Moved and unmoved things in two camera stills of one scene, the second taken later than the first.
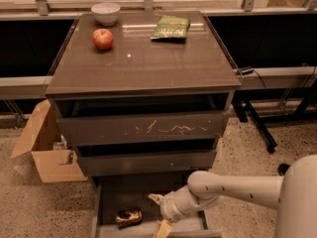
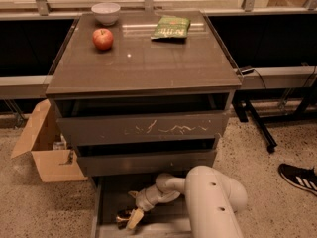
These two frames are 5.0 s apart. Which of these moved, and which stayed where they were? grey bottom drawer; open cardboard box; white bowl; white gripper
Moved: white gripper
Stayed: open cardboard box; white bowl; grey bottom drawer
